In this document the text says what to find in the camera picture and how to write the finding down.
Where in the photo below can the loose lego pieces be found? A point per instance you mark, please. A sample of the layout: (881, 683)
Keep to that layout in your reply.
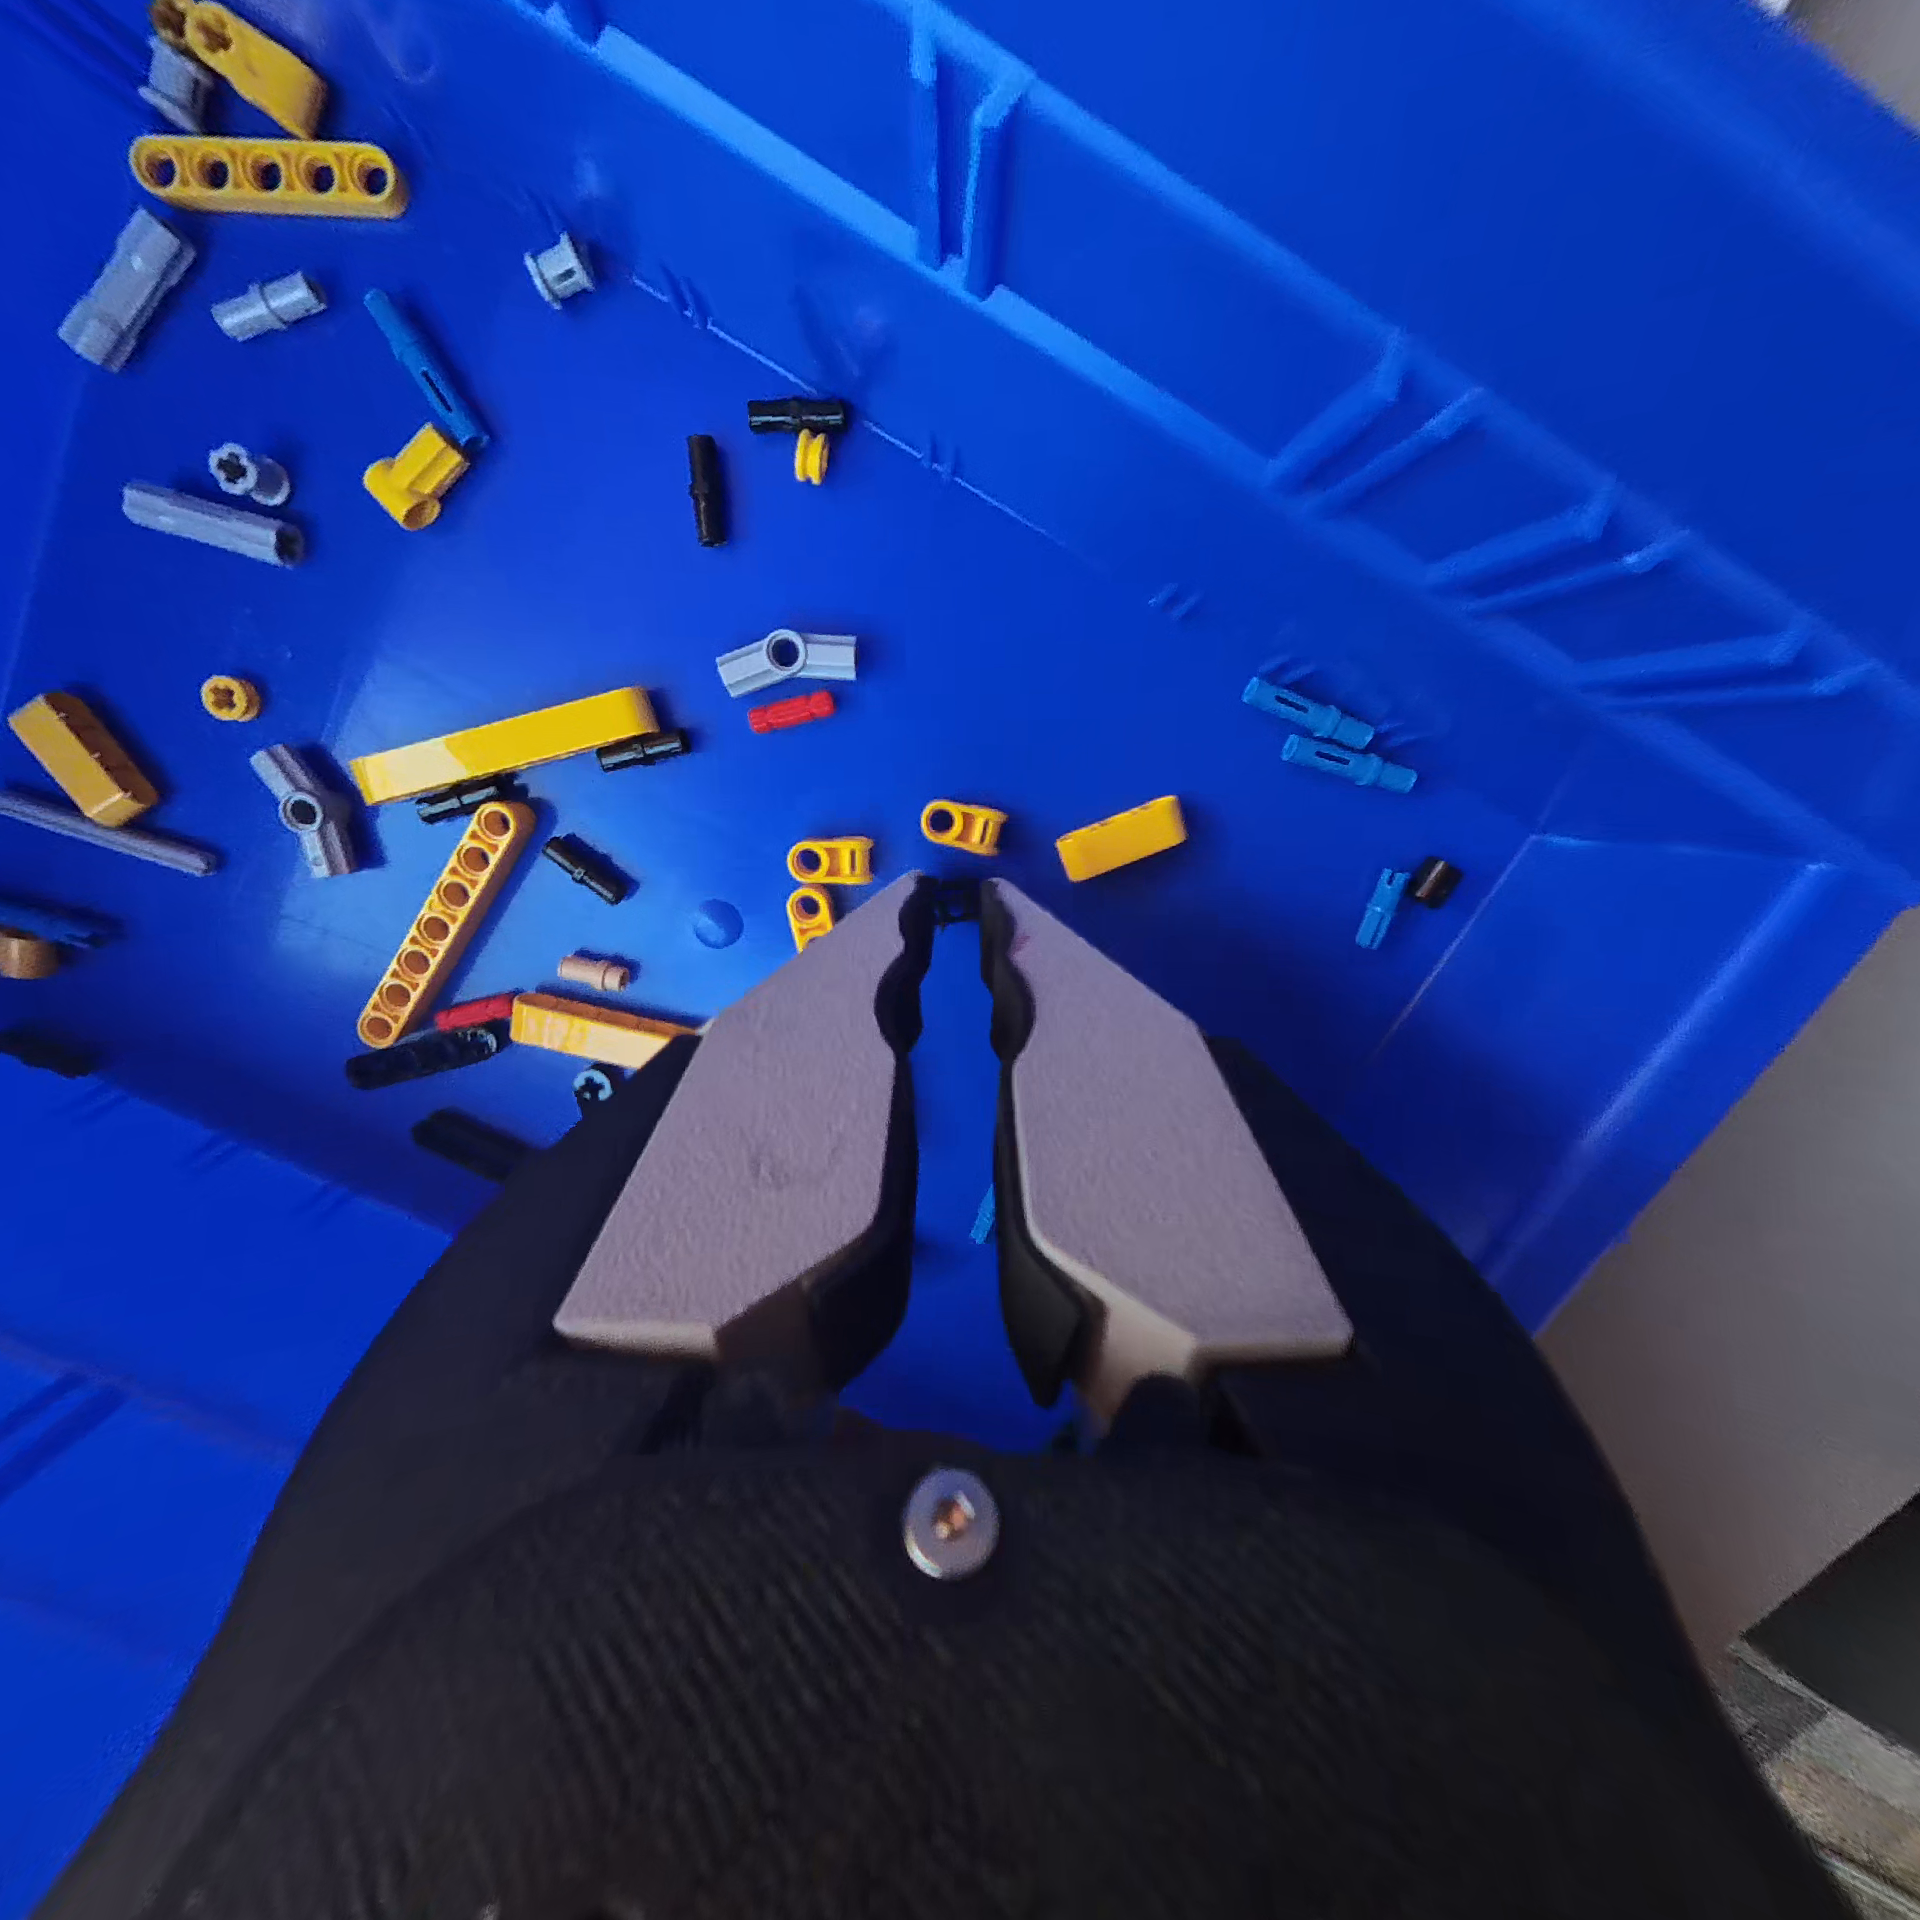
(510, 744)

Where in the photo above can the blue plastic bin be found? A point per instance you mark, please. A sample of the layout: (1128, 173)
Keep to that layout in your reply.
(1200, 525)

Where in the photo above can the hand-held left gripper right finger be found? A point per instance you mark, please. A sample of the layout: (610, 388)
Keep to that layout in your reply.
(1155, 1171)

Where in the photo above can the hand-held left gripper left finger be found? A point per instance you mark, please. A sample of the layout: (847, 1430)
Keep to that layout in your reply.
(750, 1155)

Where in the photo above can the black lego pin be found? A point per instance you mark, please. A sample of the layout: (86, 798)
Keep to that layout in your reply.
(957, 902)

